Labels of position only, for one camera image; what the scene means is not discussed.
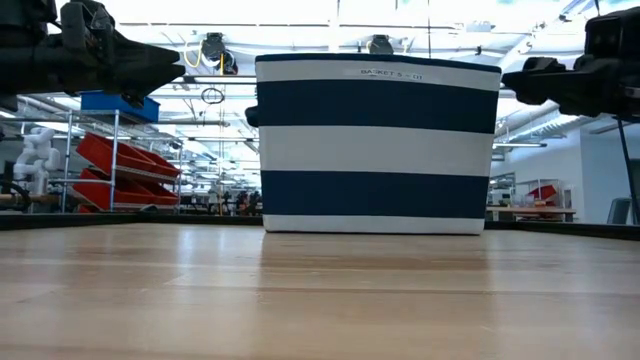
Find white jointed robot arm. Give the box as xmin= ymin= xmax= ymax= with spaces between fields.
xmin=12 ymin=127 xmax=62 ymax=197

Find navy white-striped fabric basket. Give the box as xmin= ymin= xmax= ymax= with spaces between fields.
xmin=243 ymin=52 xmax=503 ymax=237

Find black aluminium table frame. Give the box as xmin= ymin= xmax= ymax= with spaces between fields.
xmin=0 ymin=211 xmax=640 ymax=242

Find blue storage bin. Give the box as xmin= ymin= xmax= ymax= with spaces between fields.
xmin=78 ymin=89 xmax=162 ymax=124

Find wooden background table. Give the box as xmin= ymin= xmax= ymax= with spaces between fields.
xmin=485 ymin=204 xmax=578 ymax=224

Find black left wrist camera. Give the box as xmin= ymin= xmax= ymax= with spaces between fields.
xmin=58 ymin=0 xmax=118 ymax=51

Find black hanging cable loop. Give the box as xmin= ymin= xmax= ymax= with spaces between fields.
xmin=200 ymin=86 xmax=227 ymax=106

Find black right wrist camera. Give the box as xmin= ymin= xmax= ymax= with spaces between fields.
xmin=583 ymin=6 xmax=640 ymax=57

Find silver ribbed ceiling duct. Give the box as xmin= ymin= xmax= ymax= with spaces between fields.
xmin=493 ymin=101 xmax=589 ymax=145

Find small red storage bin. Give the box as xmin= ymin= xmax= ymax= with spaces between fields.
xmin=528 ymin=183 xmax=560 ymax=202

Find thin black pole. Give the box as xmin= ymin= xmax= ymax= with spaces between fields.
xmin=616 ymin=117 xmax=640 ymax=227

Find grey metal shelf rack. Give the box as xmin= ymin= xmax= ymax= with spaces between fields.
xmin=48 ymin=108 xmax=184 ymax=215

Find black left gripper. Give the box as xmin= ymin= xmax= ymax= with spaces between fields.
xmin=48 ymin=29 xmax=187 ymax=110

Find black curved hose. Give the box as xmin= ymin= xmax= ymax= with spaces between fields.
xmin=0 ymin=178 xmax=35 ymax=215

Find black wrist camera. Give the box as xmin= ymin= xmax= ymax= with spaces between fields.
xmin=583 ymin=6 xmax=640 ymax=57
xmin=58 ymin=0 xmax=118 ymax=51

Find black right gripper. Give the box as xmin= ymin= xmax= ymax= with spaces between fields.
xmin=500 ymin=52 xmax=640 ymax=122

